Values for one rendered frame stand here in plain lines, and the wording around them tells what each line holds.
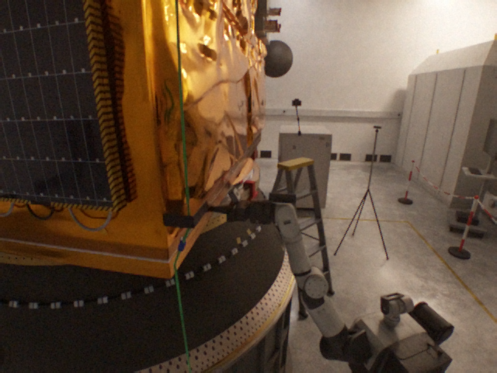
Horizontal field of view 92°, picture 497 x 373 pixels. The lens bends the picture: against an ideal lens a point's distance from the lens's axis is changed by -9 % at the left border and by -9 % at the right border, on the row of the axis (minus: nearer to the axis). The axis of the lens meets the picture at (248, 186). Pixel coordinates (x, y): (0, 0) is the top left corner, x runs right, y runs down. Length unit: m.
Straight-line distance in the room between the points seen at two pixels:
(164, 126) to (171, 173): 0.10
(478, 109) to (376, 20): 4.23
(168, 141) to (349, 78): 8.47
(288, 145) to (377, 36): 5.37
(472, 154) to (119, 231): 6.39
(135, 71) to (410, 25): 9.25
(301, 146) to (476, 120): 3.45
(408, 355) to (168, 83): 1.10
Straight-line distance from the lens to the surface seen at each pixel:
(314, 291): 0.94
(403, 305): 1.18
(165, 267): 0.66
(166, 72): 0.57
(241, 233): 1.30
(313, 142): 4.79
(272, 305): 1.40
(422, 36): 9.67
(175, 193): 0.60
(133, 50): 0.55
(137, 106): 0.55
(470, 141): 6.49
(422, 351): 1.20
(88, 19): 0.55
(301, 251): 0.93
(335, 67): 8.84
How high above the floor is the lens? 2.17
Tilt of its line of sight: 20 degrees down
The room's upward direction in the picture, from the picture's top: straight up
